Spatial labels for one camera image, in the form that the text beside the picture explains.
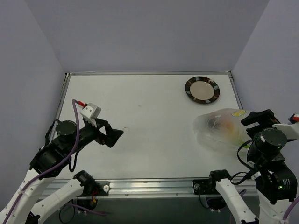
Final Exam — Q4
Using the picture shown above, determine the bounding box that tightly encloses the translucent plastic bag lemon print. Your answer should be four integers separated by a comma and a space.
192, 108, 251, 152

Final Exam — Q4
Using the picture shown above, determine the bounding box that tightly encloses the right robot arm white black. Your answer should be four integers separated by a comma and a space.
209, 109, 299, 224

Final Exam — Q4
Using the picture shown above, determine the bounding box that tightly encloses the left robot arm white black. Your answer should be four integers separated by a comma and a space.
0, 118, 124, 224

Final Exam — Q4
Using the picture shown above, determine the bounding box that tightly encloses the brown striped ceramic plate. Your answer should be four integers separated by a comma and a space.
185, 76, 220, 105

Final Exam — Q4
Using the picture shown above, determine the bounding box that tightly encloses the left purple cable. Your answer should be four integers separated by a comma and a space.
0, 99, 82, 224

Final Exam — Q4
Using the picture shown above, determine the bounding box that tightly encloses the purple cable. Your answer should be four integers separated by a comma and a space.
281, 195, 299, 224
0, 99, 82, 224

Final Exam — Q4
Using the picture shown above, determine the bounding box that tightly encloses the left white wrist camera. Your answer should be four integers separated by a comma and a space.
79, 103, 101, 123

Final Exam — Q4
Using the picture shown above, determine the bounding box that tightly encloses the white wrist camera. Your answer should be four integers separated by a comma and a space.
272, 113, 299, 140
79, 103, 101, 123

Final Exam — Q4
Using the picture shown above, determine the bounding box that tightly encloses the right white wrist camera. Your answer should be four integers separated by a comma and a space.
272, 113, 299, 140

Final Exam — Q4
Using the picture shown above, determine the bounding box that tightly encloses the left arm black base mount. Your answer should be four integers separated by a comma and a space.
77, 181, 110, 210

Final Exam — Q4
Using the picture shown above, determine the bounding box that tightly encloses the aluminium front rail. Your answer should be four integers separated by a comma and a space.
37, 179, 260, 199

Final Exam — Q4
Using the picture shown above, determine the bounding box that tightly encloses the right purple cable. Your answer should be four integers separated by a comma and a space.
281, 195, 299, 224

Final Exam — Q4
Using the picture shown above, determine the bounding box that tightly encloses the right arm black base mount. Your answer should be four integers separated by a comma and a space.
192, 179, 226, 212

